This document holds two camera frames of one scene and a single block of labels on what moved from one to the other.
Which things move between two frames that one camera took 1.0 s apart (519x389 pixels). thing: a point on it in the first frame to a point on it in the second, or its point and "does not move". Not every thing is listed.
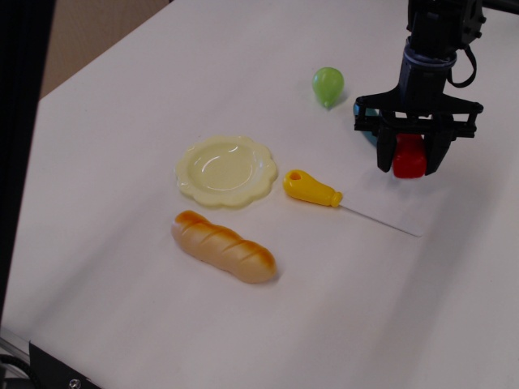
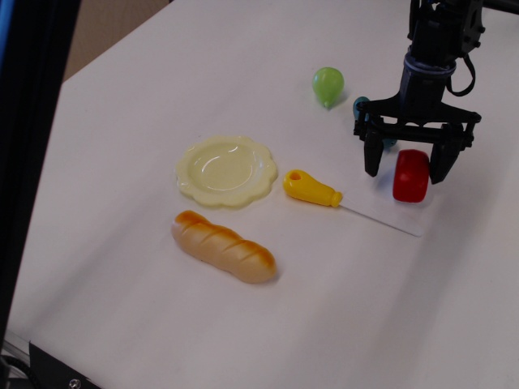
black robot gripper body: x=420 y=101 does not move
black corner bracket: x=46 y=372 does not move
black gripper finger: x=386 y=147 to x=373 y=148
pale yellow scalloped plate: x=225 y=172 does not move
